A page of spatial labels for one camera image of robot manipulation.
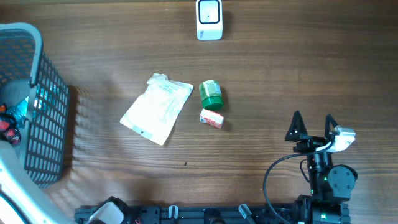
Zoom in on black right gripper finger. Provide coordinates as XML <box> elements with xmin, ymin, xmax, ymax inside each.
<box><xmin>285</xmin><ymin>111</ymin><xmax>308</xmax><ymax>142</ymax></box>
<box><xmin>325</xmin><ymin>114</ymin><xmax>338</xmax><ymax>140</ymax></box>

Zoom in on red Kleenex tissue pack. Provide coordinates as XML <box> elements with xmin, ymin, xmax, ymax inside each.
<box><xmin>200</xmin><ymin>109</ymin><xmax>224</xmax><ymax>129</ymax></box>

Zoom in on green lidded jar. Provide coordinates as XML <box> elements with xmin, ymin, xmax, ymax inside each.
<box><xmin>199</xmin><ymin>80</ymin><xmax>224</xmax><ymax>110</ymax></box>

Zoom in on white snack pouch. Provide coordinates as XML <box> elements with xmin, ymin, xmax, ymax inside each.
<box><xmin>120</xmin><ymin>73</ymin><xmax>193</xmax><ymax>146</ymax></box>

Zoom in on teal Listerine mouthwash bottle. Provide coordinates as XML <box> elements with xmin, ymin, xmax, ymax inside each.
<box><xmin>1</xmin><ymin>80</ymin><xmax>68</xmax><ymax>127</ymax></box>

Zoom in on dark red snack packet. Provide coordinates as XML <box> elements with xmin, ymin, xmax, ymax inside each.
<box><xmin>1</xmin><ymin>103</ymin><xmax>21</xmax><ymax>146</ymax></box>

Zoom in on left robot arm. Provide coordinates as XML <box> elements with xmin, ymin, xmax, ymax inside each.
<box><xmin>1</xmin><ymin>141</ymin><xmax>75</xmax><ymax>224</ymax></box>

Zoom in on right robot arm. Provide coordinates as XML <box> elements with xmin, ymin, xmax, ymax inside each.
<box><xmin>285</xmin><ymin>111</ymin><xmax>358</xmax><ymax>223</ymax></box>

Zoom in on white barcode scanner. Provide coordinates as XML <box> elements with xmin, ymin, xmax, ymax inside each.
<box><xmin>195</xmin><ymin>0</ymin><xmax>223</xmax><ymax>41</ymax></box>

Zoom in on grey plastic mesh basket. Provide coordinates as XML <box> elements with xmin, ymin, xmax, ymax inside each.
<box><xmin>1</xmin><ymin>22</ymin><xmax>70</xmax><ymax>189</ymax></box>

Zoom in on black right camera cable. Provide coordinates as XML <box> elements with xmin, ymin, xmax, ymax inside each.
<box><xmin>262</xmin><ymin>141</ymin><xmax>335</xmax><ymax>224</ymax></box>

